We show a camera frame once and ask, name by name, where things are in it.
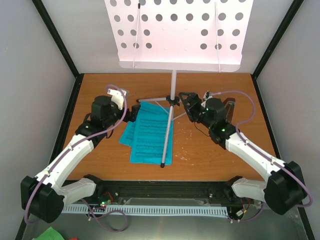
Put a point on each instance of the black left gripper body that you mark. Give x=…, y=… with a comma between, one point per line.
x=127, y=117

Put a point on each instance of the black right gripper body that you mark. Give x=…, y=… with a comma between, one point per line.
x=194, y=113

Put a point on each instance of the blue sheet music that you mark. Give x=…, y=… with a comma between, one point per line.
x=149, y=137
x=147, y=109

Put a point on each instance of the brown wooden metronome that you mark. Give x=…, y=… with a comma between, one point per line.
x=229, y=99

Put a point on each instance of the white music stand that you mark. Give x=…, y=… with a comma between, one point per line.
x=179, y=35

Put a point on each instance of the clear plastic metronome cover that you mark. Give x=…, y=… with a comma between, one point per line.
x=230, y=107

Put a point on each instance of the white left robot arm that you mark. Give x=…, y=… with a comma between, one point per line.
x=44, y=195

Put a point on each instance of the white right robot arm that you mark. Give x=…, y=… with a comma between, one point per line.
x=282, y=186

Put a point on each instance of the green paper scrap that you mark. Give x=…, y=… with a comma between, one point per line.
x=50, y=234

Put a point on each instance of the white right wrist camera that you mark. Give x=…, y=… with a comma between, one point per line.
x=207, y=95

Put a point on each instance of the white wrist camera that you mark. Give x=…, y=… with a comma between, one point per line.
x=120, y=96
x=207, y=95

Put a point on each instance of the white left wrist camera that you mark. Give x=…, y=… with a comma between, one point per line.
x=120, y=96

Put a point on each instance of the light blue cable duct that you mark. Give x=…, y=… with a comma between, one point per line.
x=161, y=211

